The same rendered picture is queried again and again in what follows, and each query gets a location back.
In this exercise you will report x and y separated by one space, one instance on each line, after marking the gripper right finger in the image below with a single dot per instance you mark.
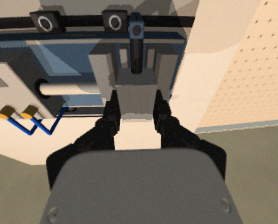
173 135

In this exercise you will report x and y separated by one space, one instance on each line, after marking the grey flat bar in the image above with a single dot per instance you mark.
124 55
149 59

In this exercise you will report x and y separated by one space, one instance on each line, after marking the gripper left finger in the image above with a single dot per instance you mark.
100 137

